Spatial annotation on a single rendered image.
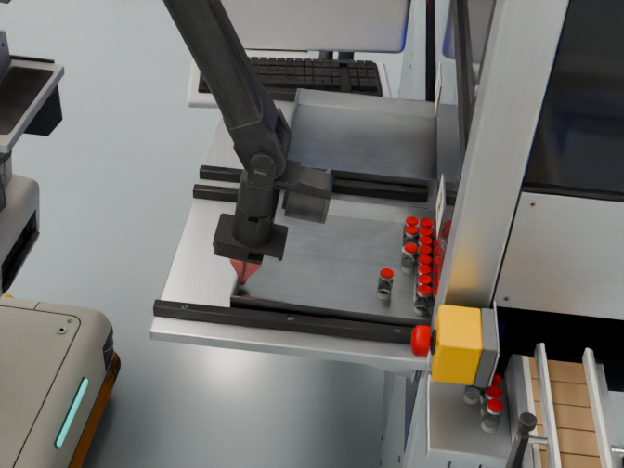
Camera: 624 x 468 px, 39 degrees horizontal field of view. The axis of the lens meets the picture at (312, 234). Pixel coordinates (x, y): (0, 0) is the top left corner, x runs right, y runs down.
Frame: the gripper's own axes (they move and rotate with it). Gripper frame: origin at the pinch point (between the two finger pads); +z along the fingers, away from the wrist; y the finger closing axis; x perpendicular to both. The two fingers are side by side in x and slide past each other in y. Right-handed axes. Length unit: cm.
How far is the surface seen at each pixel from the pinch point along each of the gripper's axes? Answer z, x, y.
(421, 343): -13.9, -19.4, 24.0
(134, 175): 97, 139, -48
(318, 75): 7, 75, 5
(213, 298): 2.5, -2.9, -3.8
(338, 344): 0.1, -9.4, 15.5
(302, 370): 89, 62, 18
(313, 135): 1.0, 43.2, 6.5
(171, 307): 1.2, -7.8, -9.2
